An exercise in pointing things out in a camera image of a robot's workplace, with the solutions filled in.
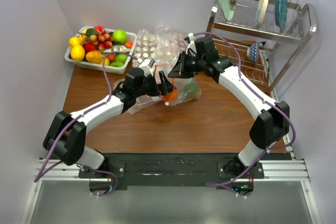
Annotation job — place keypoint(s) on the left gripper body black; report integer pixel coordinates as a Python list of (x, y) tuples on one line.
[(149, 86)]

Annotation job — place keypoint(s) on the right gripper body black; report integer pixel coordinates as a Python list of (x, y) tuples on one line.
[(192, 64)]

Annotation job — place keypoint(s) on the orange fruit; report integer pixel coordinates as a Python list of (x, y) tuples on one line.
[(173, 95)]

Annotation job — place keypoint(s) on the clear zip bag orange zipper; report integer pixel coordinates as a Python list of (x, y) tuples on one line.
[(178, 84)]

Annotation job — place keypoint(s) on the green yellow mango fruit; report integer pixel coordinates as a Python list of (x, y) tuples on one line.
[(192, 89)]

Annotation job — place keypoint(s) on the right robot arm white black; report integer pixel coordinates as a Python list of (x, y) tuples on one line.
[(271, 117)]

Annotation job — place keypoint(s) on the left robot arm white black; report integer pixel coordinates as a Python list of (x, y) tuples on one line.
[(66, 138)]

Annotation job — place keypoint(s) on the crumpled clear zip bag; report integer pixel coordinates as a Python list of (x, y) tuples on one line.
[(136, 103)]

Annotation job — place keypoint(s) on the clear bag pink dots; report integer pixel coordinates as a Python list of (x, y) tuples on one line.
[(169, 44)]

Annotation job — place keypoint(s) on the light green guava fruit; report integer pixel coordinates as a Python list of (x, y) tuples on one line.
[(121, 58)]

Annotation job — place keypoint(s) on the small orange tangerine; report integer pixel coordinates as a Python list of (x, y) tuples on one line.
[(128, 44)]

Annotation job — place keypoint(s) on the silver toy fish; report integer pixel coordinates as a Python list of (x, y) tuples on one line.
[(117, 48)]

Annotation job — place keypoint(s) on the green lime fruit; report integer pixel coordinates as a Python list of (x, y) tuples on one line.
[(119, 37)]

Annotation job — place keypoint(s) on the blue white patterned bowl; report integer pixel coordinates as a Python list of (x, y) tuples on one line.
[(253, 52)]

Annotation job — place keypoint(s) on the red lychee bunch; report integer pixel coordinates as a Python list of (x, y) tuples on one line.
[(102, 41)]

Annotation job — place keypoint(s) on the red apple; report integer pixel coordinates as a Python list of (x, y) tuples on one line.
[(89, 46)]

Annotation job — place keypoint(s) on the steel dish rack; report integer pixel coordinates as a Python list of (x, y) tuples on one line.
[(299, 29)]

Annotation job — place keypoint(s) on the yellow lemon front left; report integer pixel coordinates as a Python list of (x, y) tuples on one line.
[(77, 53)]

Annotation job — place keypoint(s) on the white cream plate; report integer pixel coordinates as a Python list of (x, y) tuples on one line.
[(261, 12)]

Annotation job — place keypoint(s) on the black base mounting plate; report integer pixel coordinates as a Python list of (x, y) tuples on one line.
[(177, 169)]

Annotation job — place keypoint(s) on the teal blue plate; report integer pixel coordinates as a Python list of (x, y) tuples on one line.
[(280, 12)]

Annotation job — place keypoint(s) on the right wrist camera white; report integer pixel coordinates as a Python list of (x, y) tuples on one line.
[(191, 44)]

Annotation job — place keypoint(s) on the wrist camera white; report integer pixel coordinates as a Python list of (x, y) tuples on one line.
[(147, 66), (191, 44)]

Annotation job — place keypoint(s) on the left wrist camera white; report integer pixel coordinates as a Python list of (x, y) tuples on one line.
[(147, 66)]

